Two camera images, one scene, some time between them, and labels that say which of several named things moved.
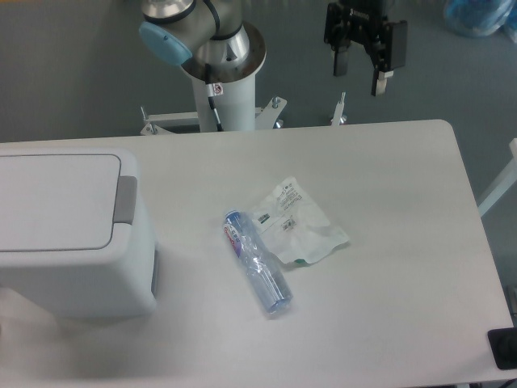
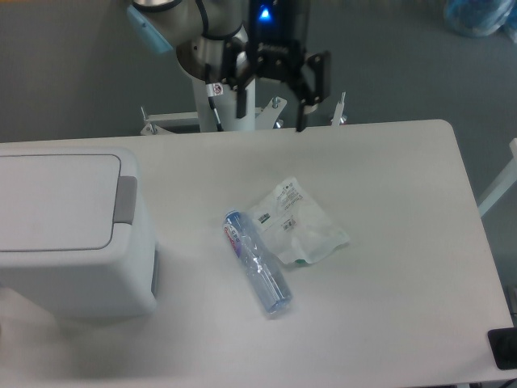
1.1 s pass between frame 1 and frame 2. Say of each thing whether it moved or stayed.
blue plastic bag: stayed
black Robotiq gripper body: moved
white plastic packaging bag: stayed
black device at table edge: stayed
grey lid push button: stayed
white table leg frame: stayed
